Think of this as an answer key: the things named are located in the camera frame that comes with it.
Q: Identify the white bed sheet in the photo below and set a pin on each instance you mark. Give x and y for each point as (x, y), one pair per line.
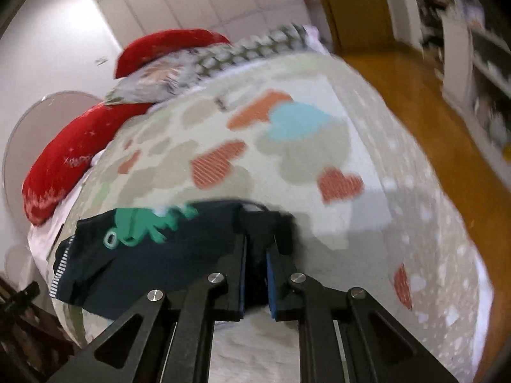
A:
(44, 235)

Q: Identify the red pillow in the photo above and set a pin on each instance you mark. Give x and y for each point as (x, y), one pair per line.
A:
(167, 48)
(68, 155)

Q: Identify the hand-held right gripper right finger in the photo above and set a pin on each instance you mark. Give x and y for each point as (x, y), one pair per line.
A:
(271, 287)

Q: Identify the white shelf unit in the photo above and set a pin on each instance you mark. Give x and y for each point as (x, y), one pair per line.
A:
(471, 60)

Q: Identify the checkered green white cloth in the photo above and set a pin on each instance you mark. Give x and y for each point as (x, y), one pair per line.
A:
(255, 50)

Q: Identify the heart print bed blanket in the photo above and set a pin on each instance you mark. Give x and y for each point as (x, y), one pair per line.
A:
(279, 175)

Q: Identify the round white headboard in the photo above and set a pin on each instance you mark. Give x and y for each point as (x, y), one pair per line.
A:
(28, 135)

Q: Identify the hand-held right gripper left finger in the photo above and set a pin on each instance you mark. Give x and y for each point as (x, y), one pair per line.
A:
(242, 287)

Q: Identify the wooden door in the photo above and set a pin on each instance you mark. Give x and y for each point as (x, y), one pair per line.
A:
(351, 8)

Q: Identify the dark wooden chair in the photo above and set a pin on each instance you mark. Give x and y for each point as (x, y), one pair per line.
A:
(24, 327)

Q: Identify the patterned grey pillow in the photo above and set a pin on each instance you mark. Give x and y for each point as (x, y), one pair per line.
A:
(159, 79)

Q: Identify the dark navy pants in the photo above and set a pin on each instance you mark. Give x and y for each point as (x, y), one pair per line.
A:
(119, 263)

